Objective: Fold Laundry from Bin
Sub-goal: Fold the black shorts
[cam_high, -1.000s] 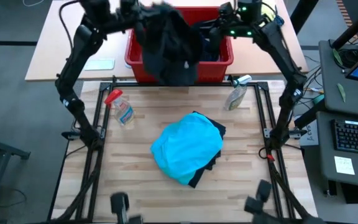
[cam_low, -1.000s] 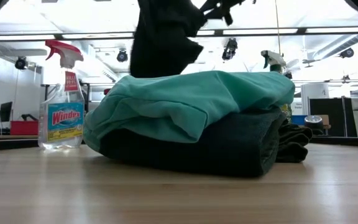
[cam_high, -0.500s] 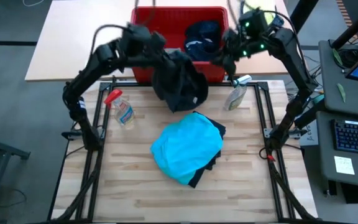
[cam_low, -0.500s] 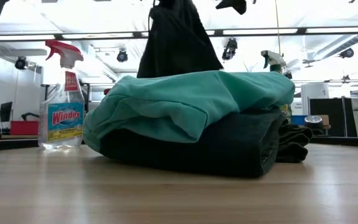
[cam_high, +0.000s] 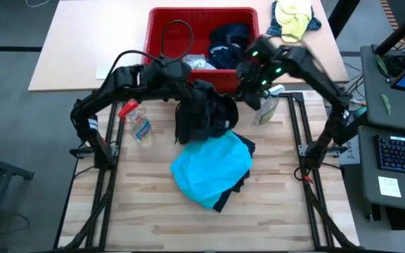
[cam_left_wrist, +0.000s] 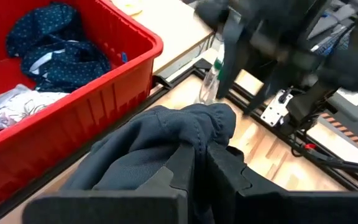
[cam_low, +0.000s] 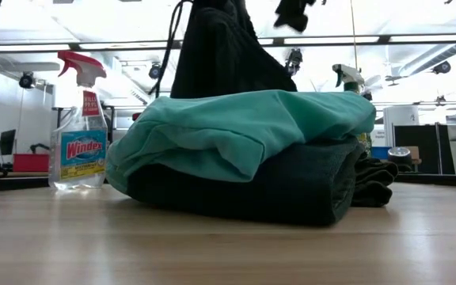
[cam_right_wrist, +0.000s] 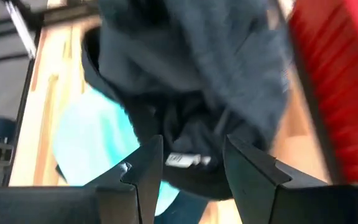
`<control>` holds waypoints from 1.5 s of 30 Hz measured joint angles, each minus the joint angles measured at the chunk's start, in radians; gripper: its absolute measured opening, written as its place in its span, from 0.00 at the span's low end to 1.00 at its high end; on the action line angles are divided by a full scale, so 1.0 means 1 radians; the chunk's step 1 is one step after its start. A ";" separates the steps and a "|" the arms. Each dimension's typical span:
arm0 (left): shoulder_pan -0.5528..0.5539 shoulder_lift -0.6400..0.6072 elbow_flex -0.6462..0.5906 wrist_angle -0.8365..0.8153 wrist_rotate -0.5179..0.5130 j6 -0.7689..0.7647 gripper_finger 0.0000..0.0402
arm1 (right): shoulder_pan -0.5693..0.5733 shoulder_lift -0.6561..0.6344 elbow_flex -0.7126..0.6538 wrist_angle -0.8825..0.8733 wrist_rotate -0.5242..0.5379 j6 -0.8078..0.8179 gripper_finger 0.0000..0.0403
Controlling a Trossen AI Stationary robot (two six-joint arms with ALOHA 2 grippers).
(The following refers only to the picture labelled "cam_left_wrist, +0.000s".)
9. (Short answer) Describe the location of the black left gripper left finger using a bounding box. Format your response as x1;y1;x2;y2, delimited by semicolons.
22;143;196;224

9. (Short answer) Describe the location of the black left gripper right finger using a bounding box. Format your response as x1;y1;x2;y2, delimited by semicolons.
206;141;358;224

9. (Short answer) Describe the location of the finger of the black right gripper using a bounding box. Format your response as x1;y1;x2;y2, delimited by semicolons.
216;12;252;100
243;67;284;116

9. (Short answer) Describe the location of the black garments pile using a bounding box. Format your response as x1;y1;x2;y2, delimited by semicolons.
61;103;237;224

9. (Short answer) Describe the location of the dark blue patterned garment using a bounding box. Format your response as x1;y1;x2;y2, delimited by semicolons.
5;2;112;93

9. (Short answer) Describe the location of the red plastic laundry bin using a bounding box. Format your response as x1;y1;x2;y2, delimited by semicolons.
0;0;164;218

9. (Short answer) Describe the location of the slim clear spray bottle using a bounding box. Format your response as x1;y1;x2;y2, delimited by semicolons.
197;43;227;105

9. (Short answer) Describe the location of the orange black striped strip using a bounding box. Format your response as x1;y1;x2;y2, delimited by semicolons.
318;111;358;159

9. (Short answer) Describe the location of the grey white garment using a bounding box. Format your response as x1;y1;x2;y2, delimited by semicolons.
0;83;70;134

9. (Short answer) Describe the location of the white metal mounting bracket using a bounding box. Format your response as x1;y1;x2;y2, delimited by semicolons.
260;89;294;127

